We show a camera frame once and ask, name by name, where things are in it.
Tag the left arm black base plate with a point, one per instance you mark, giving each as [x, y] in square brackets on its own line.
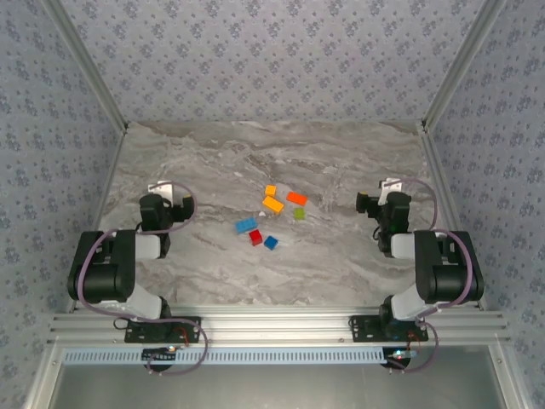
[187, 330]

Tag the long red-orange lego brick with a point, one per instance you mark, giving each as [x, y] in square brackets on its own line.
[296, 198]

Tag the long yellow-orange lego brick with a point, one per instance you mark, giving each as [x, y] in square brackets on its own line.
[273, 205]

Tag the aluminium side rail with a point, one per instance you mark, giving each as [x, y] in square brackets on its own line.
[438, 170]
[108, 179]

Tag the aluminium cross rail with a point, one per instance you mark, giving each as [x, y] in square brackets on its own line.
[277, 326]

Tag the right aluminium side rail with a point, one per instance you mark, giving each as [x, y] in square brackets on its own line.
[438, 170]

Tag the left aluminium corner post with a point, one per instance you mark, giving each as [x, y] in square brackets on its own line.
[85, 64]

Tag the right aluminium corner post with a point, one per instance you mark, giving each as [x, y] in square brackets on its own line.
[464, 64]

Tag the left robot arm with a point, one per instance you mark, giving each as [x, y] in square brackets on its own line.
[106, 272]

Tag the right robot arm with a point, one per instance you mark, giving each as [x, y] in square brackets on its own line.
[447, 272]

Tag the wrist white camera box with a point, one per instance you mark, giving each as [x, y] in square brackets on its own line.
[391, 186]
[164, 189]

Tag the long light blue lego brick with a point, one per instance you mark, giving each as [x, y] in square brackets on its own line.
[246, 225]

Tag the small blue lego brick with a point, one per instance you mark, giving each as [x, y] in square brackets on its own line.
[271, 242]

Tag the left aluminium side rail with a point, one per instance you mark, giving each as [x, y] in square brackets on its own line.
[108, 179]

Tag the small orange lego brick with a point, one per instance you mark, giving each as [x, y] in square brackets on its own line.
[271, 191]

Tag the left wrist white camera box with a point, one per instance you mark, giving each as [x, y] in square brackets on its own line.
[164, 189]

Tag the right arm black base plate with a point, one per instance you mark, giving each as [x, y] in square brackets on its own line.
[362, 330]

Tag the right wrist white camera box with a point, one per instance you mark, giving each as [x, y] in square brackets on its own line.
[391, 186]

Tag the grey metal panel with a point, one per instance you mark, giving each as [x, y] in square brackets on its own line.
[277, 387]

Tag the red lego brick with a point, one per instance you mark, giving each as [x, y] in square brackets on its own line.
[255, 237]

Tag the green lego brick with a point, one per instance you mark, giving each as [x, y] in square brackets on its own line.
[300, 214]

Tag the aluminium corner post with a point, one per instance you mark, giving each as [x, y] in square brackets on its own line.
[85, 64]
[464, 64]

